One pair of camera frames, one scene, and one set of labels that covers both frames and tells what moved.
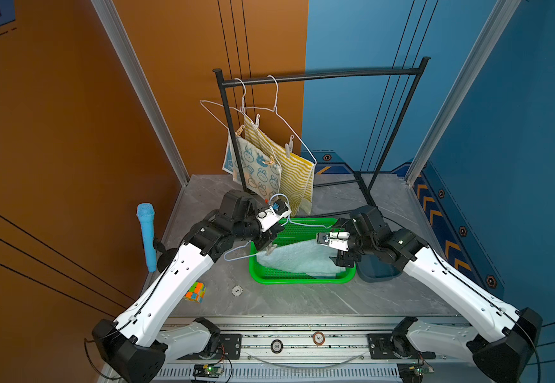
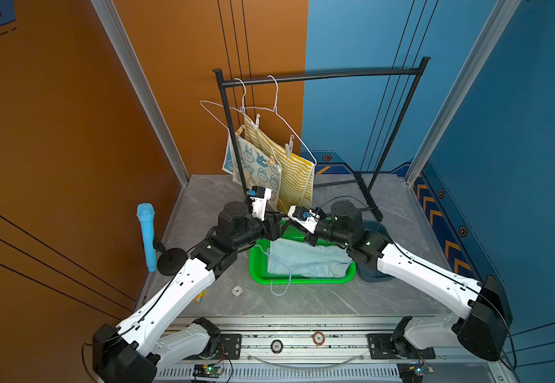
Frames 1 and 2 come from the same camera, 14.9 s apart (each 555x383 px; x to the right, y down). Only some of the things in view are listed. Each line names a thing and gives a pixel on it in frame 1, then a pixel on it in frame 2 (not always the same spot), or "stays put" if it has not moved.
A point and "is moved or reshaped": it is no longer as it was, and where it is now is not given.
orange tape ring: (319, 338) stays put
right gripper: (344, 258) -> (311, 238)
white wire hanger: (253, 242) is moved or reshaped
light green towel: (305, 256) stays put
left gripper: (268, 236) stays put
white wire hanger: (274, 108) stays put
